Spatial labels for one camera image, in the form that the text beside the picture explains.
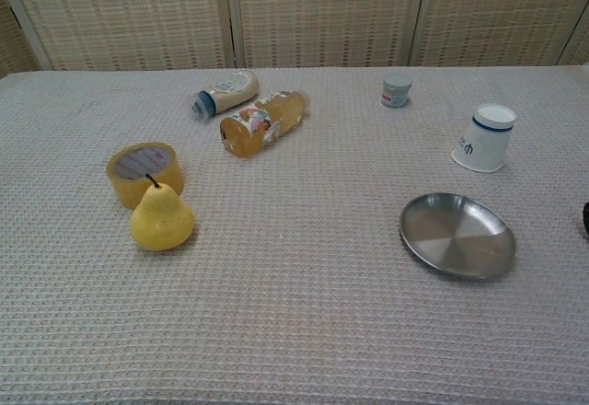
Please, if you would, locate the woven folding screen panel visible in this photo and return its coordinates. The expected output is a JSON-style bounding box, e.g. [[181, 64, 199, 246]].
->
[[0, 0, 47, 78], [2, 0, 236, 73], [559, 6, 589, 66], [225, 0, 432, 70], [409, 0, 589, 68]]

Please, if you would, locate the cream bottle with blue cap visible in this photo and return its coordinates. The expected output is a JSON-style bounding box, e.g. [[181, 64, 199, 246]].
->
[[191, 70, 260, 119]]

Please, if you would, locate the yellow packing tape roll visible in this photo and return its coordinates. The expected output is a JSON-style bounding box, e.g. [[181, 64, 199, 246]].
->
[[106, 142, 186, 211]]

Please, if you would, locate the yellow pear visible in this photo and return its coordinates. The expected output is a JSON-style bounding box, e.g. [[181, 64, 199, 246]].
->
[[129, 173, 195, 253]]

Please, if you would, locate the grey waffle tablecloth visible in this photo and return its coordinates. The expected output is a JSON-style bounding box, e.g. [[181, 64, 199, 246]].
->
[[0, 64, 589, 405]]

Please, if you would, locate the orange juice bottle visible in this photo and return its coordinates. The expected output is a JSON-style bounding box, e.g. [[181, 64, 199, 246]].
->
[[219, 90, 308, 159]]

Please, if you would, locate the round metal plate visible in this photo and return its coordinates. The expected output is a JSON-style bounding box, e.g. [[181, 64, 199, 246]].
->
[[398, 192, 517, 281]]

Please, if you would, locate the white paper cup blue print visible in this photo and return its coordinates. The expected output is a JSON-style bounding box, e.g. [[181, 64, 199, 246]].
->
[[450, 103, 517, 174]]

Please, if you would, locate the small white jar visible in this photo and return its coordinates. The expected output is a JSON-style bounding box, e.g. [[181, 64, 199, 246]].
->
[[381, 73, 413, 109]]

